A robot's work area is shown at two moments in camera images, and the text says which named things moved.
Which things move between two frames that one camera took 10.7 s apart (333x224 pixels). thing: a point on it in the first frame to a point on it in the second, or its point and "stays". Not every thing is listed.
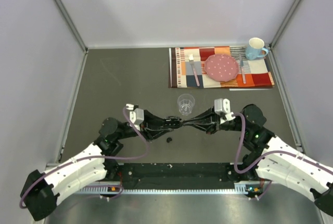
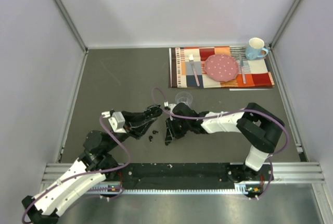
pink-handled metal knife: [242, 69] stays
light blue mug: [254, 50] stays
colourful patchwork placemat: [258, 72] stays
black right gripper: [208, 121] to [171, 133]
